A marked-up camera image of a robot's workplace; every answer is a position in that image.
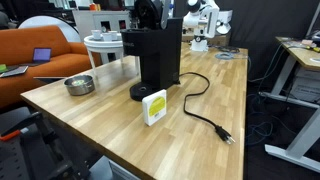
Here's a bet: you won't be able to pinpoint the orange sofa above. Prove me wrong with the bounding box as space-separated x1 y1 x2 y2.
0 25 103 109

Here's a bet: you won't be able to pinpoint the grey tablet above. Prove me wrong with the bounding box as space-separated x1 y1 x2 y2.
0 65 30 79

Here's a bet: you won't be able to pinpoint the coffee pod with green lid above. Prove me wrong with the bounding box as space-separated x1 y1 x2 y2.
71 79 86 87

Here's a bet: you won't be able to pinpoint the wooden desk with white legs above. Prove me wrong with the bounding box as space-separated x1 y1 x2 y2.
259 35 320 174

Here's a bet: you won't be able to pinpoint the white box with yellow label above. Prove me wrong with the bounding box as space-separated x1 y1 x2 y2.
141 88 168 127

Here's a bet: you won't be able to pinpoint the round white side table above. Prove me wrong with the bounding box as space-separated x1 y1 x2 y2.
83 32 142 80

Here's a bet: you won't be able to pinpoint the grey box under desk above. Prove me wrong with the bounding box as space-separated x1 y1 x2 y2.
289 66 320 104

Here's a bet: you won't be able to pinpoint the black coffee maker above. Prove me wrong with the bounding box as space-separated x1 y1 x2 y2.
120 0 184 102

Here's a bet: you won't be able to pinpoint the grey coiled cable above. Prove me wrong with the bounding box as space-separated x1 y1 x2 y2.
214 51 236 61

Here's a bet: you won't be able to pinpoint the coffee pod with purple lid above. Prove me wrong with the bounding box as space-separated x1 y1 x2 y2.
101 32 113 42

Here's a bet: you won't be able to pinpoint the round metal bowl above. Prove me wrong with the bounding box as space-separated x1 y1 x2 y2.
63 74 96 97

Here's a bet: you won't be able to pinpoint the round white chair back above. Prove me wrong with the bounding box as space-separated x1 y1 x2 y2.
17 15 82 44

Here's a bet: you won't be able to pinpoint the coffee pod with orange lid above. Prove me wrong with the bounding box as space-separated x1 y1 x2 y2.
91 29 103 41

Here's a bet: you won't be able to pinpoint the black power cord with plug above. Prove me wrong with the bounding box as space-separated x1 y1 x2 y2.
179 71 236 146

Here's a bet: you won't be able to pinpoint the blue floor cables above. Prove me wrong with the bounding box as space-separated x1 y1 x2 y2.
245 93 278 148

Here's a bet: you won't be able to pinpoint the black coiled cable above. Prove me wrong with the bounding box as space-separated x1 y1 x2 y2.
215 45 241 55

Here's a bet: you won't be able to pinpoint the white cabinet with cubbies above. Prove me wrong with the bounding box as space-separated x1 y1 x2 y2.
72 9 132 43

